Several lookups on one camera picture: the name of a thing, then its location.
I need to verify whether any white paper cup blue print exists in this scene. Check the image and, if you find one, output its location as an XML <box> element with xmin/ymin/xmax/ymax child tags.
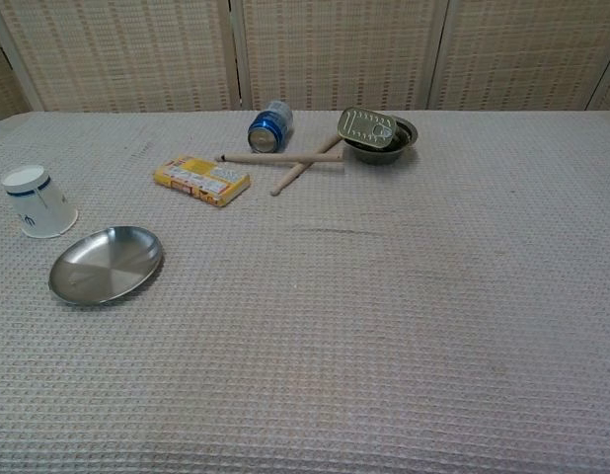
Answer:
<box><xmin>1</xmin><ymin>165</ymin><xmax>79</xmax><ymax>239</ymax></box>

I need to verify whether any round silver metal plate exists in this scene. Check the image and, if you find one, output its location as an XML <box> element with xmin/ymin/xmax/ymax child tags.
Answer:
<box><xmin>47</xmin><ymin>225</ymin><xmax>165</xmax><ymax>306</ymax></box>

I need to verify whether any wooden drumstick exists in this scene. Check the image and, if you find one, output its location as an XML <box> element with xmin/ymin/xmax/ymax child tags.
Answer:
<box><xmin>214</xmin><ymin>151</ymin><xmax>344</xmax><ymax>165</ymax></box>
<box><xmin>269</xmin><ymin>132</ymin><xmax>342</xmax><ymax>198</ymax></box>

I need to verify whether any beige waffle tablecloth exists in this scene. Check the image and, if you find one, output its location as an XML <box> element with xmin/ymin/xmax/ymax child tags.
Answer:
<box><xmin>0</xmin><ymin>109</ymin><xmax>610</xmax><ymax>474</ymax></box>

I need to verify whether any dark metal bowl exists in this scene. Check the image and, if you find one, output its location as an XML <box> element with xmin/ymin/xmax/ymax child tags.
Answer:
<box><xmin>343</xmin><ymin>114</ymin><xmax>419</xmax><ymax>166</ymax></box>

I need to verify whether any blue soda can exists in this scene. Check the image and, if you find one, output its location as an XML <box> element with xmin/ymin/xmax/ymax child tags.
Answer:
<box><xmin>247</xmin><ymin>100</ymin><xmax>294</xmax><ymax>153</ymax></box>

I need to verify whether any yellow cardboard box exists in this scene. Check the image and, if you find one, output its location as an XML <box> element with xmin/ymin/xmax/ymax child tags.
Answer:
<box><xmin>153</xmin><ymin>154</ymin><xmax>252</xmax><ymax>208</ymax></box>

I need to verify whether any gold sardine tin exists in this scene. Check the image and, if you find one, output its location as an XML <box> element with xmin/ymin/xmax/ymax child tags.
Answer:
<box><xmin>337</xmin><ymin>106</ymin><xmax>398</xmax><ymax>149</ymax></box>

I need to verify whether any woven bamboo folding screen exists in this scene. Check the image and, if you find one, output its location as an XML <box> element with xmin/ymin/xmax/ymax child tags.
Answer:
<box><xmin>0</xmin><ymin>0</ymin><xmax>610</xmax><ymax>124</ymax></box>

